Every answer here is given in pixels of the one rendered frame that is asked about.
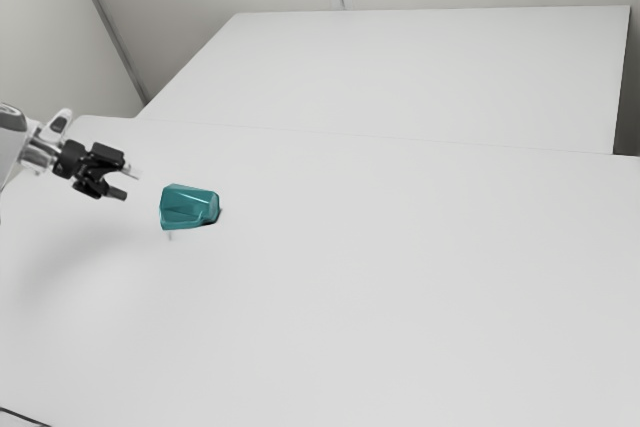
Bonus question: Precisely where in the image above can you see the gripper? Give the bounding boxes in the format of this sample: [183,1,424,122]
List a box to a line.
[51,139,143,202]

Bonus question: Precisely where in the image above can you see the teal faceted mug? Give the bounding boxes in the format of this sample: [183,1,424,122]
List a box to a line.
[158,183,222,232]

